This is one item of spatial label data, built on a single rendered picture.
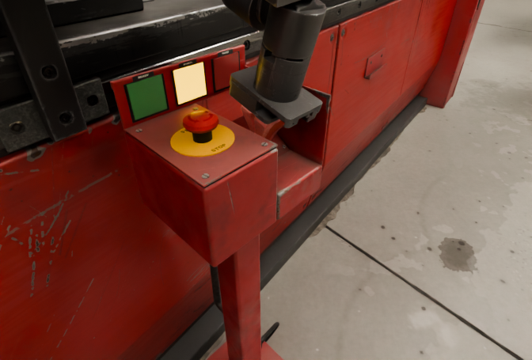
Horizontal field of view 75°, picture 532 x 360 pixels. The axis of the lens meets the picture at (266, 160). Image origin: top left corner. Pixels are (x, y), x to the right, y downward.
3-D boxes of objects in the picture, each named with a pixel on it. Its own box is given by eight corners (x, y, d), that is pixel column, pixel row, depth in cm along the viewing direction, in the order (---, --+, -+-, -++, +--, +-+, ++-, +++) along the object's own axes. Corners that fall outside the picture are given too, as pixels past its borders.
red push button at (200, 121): (199, 157, 37) (195, 128, 35) (178, 143, 40) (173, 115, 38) (228, 143, 40) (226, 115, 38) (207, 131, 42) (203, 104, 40)
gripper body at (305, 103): (263, 73, 47) (275, 20, 42) (320, 115, 43) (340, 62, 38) (226, 86, 43) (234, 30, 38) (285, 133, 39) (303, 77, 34)
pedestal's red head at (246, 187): (214, 270, 39) (195, 131, 29) (142, 203, 48) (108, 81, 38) (321, 189, 51) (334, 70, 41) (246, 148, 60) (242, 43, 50)
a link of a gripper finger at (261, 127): (255, 120, 53) (267, 66, 46) (288, 148, 50) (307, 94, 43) (220, 136, 48) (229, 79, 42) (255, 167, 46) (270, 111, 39)
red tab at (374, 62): (369, 79, 116) (373, 58, 112) (363, 78, 117) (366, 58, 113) (386, 67, 126) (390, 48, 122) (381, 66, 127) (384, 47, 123)
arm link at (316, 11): (300, 5, 31) (341, 1, 34) (254, -25, 34) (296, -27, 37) (282, 73, 36) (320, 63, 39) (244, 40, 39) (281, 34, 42)
